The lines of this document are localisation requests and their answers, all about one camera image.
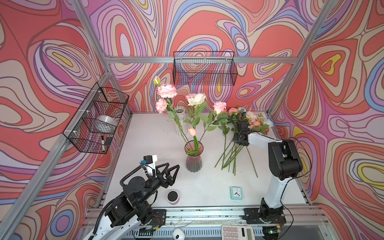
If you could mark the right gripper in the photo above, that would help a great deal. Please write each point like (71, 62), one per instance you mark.
(235, 140)

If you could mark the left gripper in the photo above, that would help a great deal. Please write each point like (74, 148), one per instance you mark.
(165, 182)

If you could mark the pink grey glass vase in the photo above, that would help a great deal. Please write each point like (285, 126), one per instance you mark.
(195, 163)

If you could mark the light pink rose stem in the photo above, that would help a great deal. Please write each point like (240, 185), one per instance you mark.
(217, 119)

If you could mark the peach tulip bud stem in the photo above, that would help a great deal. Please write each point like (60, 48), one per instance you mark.
(192, 147)

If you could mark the cream white rose stem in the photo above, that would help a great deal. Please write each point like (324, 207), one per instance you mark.
(197, 104)

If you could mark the pink carnation spray stem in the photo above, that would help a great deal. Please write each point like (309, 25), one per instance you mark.
(167, 93)

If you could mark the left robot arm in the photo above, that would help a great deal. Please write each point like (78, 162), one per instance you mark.
(130, 208)

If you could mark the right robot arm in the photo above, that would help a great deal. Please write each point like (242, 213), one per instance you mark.
(284, 164)

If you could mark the bunch of artificial flowers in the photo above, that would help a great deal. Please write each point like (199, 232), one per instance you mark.
(257, 123)

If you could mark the white ribbed ceramic vase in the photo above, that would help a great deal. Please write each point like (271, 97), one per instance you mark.
(181, 120)

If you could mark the white round device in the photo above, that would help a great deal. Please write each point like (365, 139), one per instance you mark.
(178, 234)

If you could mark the mint green small clock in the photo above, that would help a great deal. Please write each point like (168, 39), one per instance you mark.
(236, 193)

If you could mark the white pink calculator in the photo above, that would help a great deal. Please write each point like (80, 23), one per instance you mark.
(237, 233)

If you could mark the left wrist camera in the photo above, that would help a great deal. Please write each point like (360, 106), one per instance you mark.
(149, 162)

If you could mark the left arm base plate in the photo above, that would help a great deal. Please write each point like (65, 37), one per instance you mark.
(156, 218)

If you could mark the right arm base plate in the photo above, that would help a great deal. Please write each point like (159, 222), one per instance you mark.
(264, 216)

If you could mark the black wire basket back wall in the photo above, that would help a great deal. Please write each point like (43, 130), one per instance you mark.
(204, 68)

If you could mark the black wire basket wall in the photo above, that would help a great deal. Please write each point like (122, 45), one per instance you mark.
(94, 131)
(204, 68)

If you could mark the black wire basket left wall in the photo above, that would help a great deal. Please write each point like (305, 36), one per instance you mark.
(94, 131)

